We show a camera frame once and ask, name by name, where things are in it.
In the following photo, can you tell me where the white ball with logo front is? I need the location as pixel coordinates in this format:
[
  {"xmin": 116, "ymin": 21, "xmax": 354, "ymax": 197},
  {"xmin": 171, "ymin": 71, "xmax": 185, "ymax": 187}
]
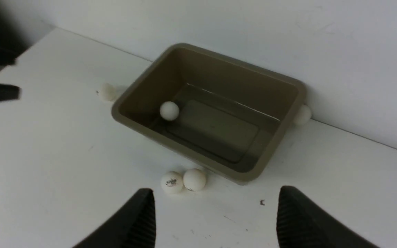
[{"xmin": 161, "ymin": 171, "xmax": 184, "ymax": 194}]

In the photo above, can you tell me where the tan plastic rectangular bin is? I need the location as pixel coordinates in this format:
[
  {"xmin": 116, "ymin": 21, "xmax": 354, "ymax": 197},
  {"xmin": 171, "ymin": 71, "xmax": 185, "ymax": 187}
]
[{"xmin": 111, "ymin": 43, "xmax": 307, "ymax": 185}]

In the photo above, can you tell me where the white plain table-tennis ball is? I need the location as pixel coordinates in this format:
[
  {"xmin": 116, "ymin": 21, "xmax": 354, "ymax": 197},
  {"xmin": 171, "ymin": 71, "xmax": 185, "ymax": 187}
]
[{"xmin": 159, "ymin": 101, "xmax": 180, "ymax": 121}]

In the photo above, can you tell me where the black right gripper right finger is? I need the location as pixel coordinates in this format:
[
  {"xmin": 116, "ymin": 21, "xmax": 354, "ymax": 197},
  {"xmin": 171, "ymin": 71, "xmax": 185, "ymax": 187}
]
[{"xmin": 277, "ymin": 186, "xmax": 377, "ymax": 248}]

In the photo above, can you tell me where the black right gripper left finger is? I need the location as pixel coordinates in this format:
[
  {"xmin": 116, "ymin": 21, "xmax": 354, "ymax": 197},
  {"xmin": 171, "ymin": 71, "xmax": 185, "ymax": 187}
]
[{"xmin": 75, "ymin": 188, "xmax": 156, "ymax": 248}]

